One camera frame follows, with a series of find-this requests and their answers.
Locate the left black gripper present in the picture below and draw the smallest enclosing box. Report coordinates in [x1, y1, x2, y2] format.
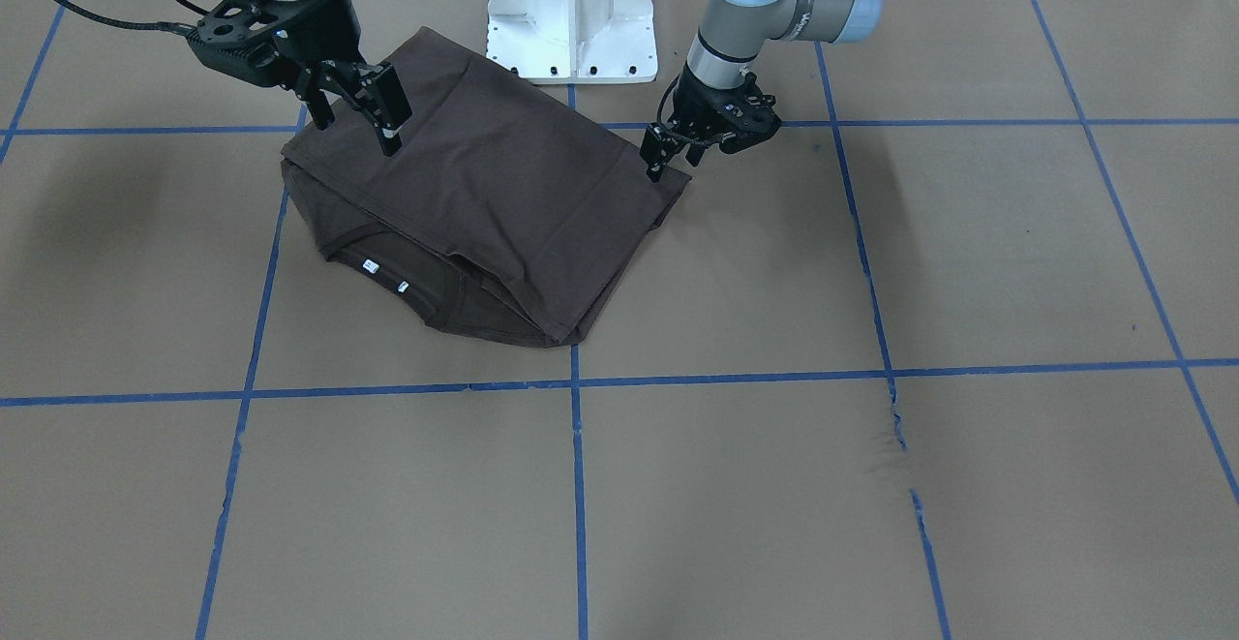
[639, 67, 783, 184]

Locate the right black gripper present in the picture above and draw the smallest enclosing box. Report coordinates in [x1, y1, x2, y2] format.
[247, 0, 413, 158]

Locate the dark brown t-shirt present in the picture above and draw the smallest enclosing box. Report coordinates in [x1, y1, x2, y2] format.
[282, 27, 690, 349]

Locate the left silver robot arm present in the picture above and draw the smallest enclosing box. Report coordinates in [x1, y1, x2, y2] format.
[639, 0, 885, 182]

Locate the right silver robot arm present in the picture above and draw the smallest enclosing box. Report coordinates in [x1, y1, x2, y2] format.
[187, 0, 413, 158]

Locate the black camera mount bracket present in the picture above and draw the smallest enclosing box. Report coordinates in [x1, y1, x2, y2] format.
[186, 0, 282, 87]

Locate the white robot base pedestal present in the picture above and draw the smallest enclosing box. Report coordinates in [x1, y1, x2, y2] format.
[484, 0, 659, 85]

